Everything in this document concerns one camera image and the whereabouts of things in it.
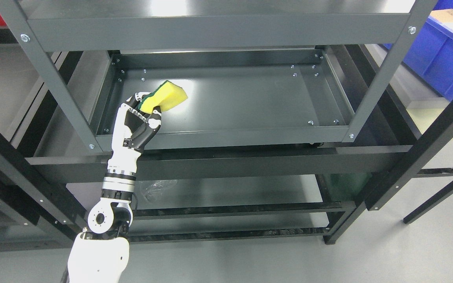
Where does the blue plastic bin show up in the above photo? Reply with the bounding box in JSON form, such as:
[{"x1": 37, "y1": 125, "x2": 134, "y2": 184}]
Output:
[{"x1": 403, "y1": 0, "x2": 453, "y2": 101}]

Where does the grey metal shelf unit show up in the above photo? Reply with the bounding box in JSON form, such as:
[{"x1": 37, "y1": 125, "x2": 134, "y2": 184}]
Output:
[{"x1": 0, "y1": 0, "x2": 436, "y2": 153}]

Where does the green yellow sponge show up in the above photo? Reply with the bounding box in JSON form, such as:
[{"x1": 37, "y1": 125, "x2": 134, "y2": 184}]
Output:
[{"x1": 136, "y1": 80, "x2": 188, "y2": 114}]

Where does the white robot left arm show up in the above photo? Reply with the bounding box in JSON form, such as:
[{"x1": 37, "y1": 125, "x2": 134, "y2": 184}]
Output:
[{"x1": 68, "y1": 169, "x2": 136, "y2": 283}]

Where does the dark metal shelf rack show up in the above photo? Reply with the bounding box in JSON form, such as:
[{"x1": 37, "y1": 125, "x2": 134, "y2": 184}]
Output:
[{"x1": 0, "y1": 43, "x2": 453, "y2": 252}]

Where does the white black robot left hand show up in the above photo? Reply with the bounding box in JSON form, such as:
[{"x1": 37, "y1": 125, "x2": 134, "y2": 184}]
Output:
[{"x1": 106, "y1": 92, "x2": 162, "y2": 178}]

